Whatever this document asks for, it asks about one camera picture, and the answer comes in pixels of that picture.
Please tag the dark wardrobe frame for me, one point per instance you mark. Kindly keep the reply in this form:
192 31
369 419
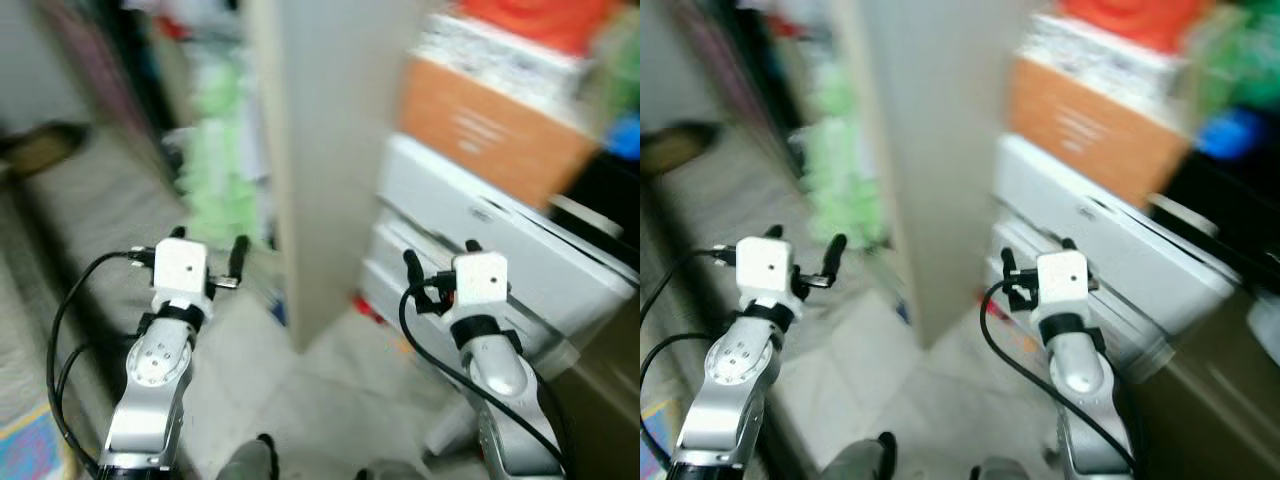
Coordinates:
745 60
130 60

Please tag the silver robot right leg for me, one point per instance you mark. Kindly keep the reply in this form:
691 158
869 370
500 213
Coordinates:
1000 470
390 470

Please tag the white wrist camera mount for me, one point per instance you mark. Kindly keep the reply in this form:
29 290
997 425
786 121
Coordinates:
763 266
480 280
180 268
1062 277

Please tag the silver robot leg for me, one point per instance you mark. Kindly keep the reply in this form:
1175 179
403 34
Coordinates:
860 460
390 470
250 460
1000 470

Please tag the dark brown cloth bundle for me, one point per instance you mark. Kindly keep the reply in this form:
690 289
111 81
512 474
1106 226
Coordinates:
45 150
680 148

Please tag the green plastic bag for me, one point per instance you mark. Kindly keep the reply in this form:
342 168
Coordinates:
1245 55
625 60

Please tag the white plastic drawer unit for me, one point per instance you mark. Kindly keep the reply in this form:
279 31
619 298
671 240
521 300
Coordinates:
500 250
1120 260

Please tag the brown wooden cabinet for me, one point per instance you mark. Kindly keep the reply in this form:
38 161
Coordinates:
1220 410

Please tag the light green garment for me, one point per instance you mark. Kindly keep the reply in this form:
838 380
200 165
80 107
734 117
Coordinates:
845 170
222 170

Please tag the silver robot left leg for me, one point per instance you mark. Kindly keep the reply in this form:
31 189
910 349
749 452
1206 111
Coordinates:
250 460
860 460

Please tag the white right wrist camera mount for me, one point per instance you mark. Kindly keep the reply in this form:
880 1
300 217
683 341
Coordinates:
480 280
1062 277

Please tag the blue plastic item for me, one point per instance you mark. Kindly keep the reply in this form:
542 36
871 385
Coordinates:
625 138
1230 133

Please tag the red bundle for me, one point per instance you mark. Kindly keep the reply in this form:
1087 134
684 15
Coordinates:
540 22
1140 20

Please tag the white speckled flat box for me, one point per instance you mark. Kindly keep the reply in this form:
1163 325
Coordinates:
500 55
1100 55

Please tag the white wardrobe side panel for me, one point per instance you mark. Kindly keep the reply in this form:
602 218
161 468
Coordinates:
340 150
930 150

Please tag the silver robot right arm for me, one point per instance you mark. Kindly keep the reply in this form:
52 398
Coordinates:
1080 390
505 390

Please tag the orange cardboard box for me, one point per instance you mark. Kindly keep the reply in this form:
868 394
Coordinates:
490 130
1090 130

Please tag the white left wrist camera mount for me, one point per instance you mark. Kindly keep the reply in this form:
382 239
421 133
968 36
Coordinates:
763 266
180 268

